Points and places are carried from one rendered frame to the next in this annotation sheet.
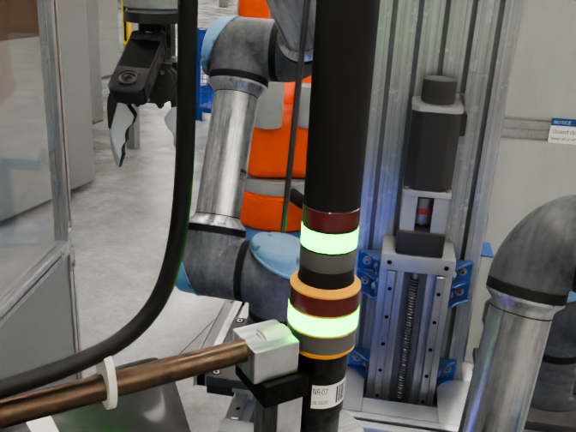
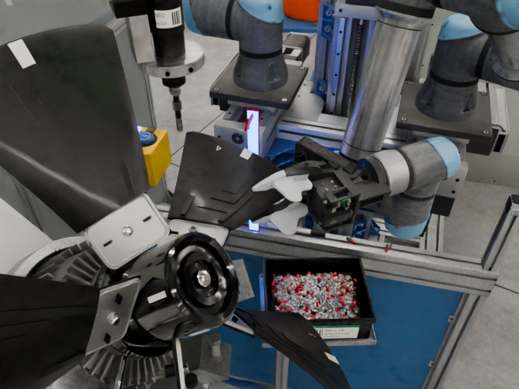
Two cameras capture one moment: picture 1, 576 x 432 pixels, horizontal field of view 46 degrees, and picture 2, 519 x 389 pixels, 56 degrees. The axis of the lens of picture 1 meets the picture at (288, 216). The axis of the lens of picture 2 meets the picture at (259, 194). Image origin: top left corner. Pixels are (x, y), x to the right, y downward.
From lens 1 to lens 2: 23 cm
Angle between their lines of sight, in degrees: 21
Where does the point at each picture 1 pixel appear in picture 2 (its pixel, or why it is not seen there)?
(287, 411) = (137, 26)
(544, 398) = (442, 111)
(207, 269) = (207, 14)
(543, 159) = not seen: outside the picture
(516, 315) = (391, 25)
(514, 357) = (387, 58)
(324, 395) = (163, 18)
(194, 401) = not seen: hidden behind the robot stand
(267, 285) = (248, 25)
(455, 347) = not seen: hidden behind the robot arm
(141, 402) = (89, 49)
